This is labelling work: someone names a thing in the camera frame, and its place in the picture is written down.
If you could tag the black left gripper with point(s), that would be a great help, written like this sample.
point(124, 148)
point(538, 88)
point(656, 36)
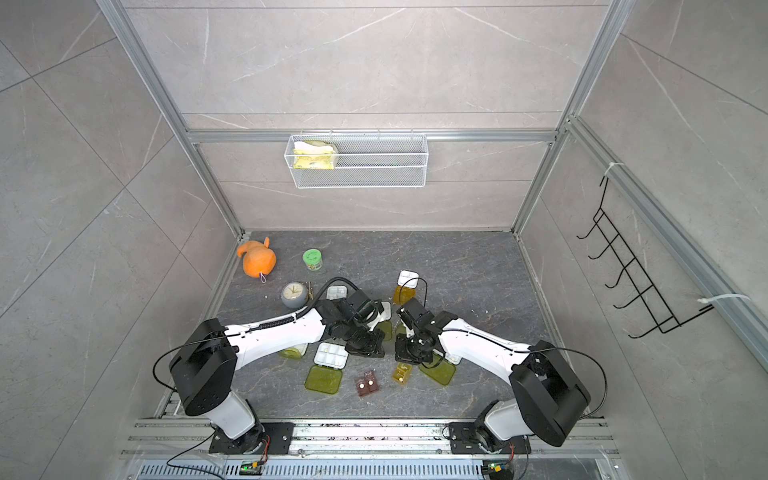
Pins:
point(374, 350)

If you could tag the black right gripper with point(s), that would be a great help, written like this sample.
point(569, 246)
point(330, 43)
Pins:
point(402, 355)

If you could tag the yellow small pillbox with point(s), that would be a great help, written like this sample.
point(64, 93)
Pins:
point(402, 373)

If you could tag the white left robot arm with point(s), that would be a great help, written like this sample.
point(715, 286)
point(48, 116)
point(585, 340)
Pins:
point(204, 367)

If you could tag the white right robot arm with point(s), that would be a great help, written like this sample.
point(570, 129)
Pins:
point(548, 397)

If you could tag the small green pillbox near clock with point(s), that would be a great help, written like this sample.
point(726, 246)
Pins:
point(336, 292)

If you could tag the green pillbox centre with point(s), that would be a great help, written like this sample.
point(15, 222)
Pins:
point(384, 322)

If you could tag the amber pillbox at back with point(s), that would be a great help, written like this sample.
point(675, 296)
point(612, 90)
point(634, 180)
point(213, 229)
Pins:
point(405, 290)

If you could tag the grey alarm clock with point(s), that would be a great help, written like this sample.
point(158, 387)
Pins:
point(296, 295)

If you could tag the large green six-cell pillbox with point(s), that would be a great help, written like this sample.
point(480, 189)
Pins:
point(327, 371)

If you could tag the brown small pillbox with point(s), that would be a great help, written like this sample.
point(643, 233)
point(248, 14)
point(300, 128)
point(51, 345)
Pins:
point(366, 384)

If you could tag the green lidded round jar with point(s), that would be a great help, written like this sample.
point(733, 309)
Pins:
point(313, 259)

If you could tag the orange plush toy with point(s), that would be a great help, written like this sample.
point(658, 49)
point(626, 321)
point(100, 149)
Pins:
point(258, 259)

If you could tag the yellow packet in basket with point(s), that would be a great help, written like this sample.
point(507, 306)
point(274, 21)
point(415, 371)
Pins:
point(314, 155)

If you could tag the white wire wall basket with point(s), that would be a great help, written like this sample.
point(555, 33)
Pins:
point(366, 160)

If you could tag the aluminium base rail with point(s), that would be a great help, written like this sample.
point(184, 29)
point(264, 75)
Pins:
point(180, 448)

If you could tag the black wall hook rack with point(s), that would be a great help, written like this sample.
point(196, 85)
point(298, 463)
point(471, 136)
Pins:
point(632, 272)

